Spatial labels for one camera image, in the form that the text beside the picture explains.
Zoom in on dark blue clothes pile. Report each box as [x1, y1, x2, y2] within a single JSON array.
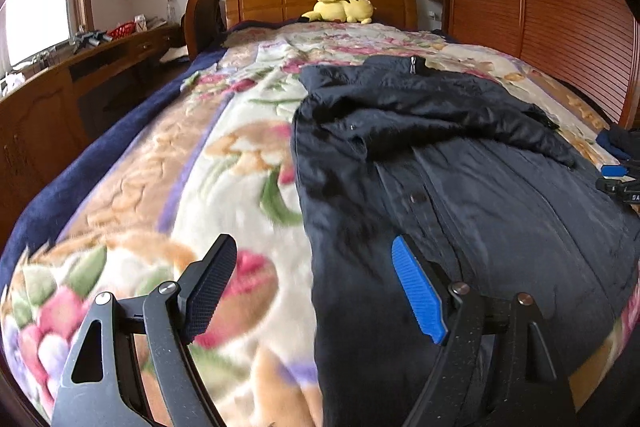
[[596, 124, 640, 164]]

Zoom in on black tools on desk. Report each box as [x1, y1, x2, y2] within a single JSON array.
[[72, 31, 114, 54]]

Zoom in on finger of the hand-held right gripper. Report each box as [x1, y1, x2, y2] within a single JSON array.
[[600, 164, 640, 178], [595, 177, 626, 198]]

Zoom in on black jacket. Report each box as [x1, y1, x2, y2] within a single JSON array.
[[291, 55, 640, 427]]

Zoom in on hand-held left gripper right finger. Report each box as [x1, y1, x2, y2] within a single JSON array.
[[391, 235, 576, 427]]

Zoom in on floral blanket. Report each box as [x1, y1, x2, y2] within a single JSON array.
[[0, 23, 640, 427]]

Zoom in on wooden desk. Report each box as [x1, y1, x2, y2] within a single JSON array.
[[0, 23, 184, 254]]

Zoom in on navy blue bed sheet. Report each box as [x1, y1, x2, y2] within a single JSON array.
[[0, 21, 456, 290]]

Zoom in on yellow plush toy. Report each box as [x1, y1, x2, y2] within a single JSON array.
[[300, 0, 376, 26]]

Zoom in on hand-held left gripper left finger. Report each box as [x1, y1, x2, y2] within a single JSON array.
[[51, 234, 237, 427]]

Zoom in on wooden chair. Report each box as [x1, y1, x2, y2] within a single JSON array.
[[181, 0, 226, 60]]

